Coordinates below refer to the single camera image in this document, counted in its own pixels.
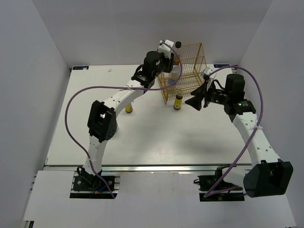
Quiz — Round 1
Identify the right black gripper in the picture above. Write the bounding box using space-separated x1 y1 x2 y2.
184 80 230 111

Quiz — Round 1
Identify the dark sauce bottle red label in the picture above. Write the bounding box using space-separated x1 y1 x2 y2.
173 41 182 66

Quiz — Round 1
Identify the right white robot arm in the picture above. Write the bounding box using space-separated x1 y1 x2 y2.
185 74 293 198

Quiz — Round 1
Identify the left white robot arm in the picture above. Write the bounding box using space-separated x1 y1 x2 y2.
77 49 177 190

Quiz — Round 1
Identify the right small yellow label bottle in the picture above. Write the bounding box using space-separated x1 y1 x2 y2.
173 89 183 110

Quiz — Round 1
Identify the small yellow label bottle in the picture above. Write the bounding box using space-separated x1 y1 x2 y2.
173 89 183 110
125 103 133 113

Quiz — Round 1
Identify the right blue table sticker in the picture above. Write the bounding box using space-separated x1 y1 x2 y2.
213 64 229 68

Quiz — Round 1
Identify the blue table sticker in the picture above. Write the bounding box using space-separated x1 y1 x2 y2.
72 66 89 70
213 64 229 68

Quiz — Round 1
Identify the left small yellow label bottle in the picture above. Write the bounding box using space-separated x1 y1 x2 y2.
125 103 133 113

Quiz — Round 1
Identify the left blue table sticker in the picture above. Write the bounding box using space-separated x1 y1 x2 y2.
72 66 89 70

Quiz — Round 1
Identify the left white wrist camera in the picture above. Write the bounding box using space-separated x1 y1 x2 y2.
157 39 174 59

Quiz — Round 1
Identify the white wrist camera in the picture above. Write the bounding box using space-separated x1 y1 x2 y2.
157 39 174 59
203 66 217 91

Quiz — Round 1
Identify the yellow wire basket rack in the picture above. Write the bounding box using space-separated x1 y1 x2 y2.
158 43 207 103

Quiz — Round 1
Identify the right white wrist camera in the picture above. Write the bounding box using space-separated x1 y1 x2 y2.
203 66 217 91

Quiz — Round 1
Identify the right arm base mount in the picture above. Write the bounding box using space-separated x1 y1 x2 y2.
193 165 245 202

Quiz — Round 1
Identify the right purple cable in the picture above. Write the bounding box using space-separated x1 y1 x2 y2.
204 65 265 198

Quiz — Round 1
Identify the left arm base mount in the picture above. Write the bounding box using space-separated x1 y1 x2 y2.
69 166 120 200

